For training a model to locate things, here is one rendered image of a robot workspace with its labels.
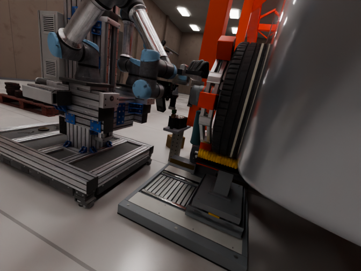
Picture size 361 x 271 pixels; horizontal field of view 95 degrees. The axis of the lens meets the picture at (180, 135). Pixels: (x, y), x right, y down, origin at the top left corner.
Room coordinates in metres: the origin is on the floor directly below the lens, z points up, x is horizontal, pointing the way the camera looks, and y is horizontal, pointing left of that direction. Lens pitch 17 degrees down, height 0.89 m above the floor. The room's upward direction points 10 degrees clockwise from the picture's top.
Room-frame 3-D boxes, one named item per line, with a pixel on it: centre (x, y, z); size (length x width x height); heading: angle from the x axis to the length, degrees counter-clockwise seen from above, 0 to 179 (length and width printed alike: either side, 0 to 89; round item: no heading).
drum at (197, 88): (1.12, -0.13, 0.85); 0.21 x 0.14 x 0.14; 71
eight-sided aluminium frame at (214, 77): (1.10, -0.20, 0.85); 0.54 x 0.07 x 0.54; 161
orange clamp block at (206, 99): (0.80, -0.10, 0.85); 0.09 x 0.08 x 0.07; 161
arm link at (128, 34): (1.64, 0.62, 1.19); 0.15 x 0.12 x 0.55; 58
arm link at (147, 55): (0.75, 0.17, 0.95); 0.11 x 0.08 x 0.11; 155
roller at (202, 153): (0.95, -0.25, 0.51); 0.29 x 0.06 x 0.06; 71
